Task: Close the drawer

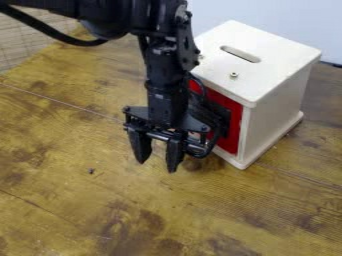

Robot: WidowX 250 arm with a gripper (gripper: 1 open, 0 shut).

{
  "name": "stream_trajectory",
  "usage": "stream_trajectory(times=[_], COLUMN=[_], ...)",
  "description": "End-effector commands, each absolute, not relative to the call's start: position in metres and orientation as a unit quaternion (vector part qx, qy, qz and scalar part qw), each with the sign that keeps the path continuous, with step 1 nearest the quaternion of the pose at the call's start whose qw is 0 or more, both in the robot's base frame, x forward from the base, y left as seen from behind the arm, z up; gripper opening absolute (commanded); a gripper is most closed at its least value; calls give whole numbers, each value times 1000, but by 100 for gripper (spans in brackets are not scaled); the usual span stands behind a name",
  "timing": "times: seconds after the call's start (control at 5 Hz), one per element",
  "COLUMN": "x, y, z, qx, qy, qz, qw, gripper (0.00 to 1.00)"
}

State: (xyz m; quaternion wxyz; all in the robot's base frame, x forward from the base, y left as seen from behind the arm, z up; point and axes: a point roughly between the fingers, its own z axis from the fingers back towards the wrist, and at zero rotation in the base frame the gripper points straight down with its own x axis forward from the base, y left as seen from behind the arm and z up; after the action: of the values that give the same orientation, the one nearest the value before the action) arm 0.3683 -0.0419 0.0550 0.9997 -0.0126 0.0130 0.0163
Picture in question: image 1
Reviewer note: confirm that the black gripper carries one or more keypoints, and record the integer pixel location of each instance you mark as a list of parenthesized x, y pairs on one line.
[(184, 135)]

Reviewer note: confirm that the red drawer with black handle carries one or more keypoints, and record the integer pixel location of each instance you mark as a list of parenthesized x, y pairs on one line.
[(219, 112)]

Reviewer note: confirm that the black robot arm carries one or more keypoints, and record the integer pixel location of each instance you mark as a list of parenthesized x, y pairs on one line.
[(160, 23)]

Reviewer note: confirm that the white wooden drawer box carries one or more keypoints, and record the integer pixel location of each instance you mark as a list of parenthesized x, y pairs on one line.
[(255, 73)]

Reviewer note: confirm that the small dark screw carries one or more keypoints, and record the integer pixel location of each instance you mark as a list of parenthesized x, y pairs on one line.
[(91, 171)]

